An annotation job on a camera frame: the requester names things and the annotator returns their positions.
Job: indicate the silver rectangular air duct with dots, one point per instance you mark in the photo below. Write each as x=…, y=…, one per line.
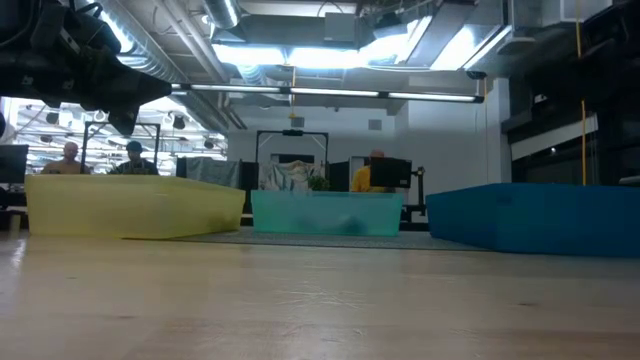
x=450, y=35

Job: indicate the black ceiling dome camera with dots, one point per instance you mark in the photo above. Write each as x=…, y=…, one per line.
x=476, y=75

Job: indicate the silver spiral air duct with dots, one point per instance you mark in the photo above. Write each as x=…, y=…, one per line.
x=150, y=55

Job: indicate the black monitor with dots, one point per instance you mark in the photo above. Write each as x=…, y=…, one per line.
x=12, y=165
x=390, y=172

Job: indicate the silver round air duct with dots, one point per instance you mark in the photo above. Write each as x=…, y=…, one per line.
x=222, y=12

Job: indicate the person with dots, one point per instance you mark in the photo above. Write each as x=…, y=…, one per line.
x=135, y=165
x=361, y=182
x=65, y=165

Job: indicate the pale crumpled cloth cover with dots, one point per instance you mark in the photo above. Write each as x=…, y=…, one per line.
x=287, y=175

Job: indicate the black monitor stand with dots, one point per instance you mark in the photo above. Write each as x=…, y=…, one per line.
x=419, y=200

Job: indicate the blue plastic bin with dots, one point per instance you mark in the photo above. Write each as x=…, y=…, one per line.
x=525, y=220

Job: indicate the long linear ceiling light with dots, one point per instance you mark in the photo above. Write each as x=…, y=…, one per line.
x=330, y=92

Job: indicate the dark green leafy plant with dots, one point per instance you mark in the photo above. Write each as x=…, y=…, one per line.
x=318, y=184

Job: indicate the grey covered equipment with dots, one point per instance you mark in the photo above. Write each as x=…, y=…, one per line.
x=210, y=172

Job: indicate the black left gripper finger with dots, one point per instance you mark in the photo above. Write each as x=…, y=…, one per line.
x=135, y=87

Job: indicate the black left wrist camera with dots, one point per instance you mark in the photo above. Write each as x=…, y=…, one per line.
x=90, y=35

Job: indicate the grey square wall box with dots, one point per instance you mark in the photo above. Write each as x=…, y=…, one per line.
x=297, y=122
x=375, y=124

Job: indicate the yellow translucent plastic bin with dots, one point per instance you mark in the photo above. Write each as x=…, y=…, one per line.
x=125, y=210

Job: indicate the black station frame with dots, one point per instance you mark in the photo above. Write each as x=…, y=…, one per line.
x=292, y=133
x=120, y=123

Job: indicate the teal translucent plastic bin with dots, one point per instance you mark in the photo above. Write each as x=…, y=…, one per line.
x=300, y=212

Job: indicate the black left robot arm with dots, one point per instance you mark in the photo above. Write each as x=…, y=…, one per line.
x=15, y=30

